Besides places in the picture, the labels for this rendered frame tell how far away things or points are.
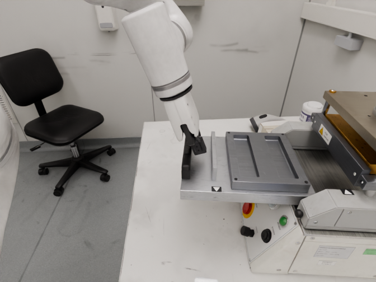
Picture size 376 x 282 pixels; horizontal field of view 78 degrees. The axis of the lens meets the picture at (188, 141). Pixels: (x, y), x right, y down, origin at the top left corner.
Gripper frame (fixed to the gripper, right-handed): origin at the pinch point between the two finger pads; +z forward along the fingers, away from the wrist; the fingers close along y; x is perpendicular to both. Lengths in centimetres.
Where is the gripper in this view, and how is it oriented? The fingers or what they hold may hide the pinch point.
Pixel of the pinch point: (198, 146)
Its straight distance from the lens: 57.7
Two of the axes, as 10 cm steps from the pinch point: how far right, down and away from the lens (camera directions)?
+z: 3.4, 7.8, 5.2
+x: 9.4, -2.5, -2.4
